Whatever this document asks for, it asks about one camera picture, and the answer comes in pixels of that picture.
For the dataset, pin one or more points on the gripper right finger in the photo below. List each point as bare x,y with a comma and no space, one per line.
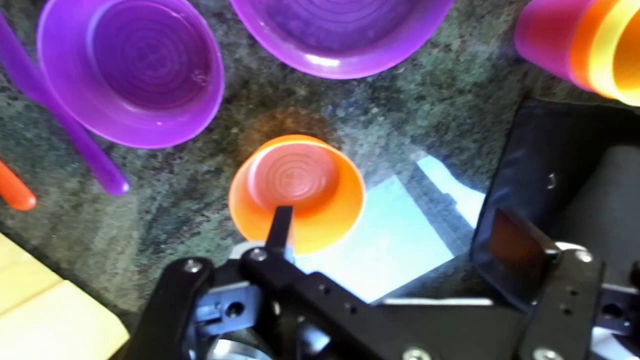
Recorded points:
565,300

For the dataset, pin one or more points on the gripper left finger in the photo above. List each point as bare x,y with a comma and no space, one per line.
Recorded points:
310,295

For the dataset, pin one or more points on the orange plastic cup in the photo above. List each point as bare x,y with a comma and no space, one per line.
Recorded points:
320,200

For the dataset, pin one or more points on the stack of coloured plastic cups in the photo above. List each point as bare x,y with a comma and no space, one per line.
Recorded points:
560,40

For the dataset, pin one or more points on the black box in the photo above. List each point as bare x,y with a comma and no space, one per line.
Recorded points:
550,145

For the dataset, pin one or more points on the purple plastic bowl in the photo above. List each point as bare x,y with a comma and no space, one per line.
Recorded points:
135,70
340,35

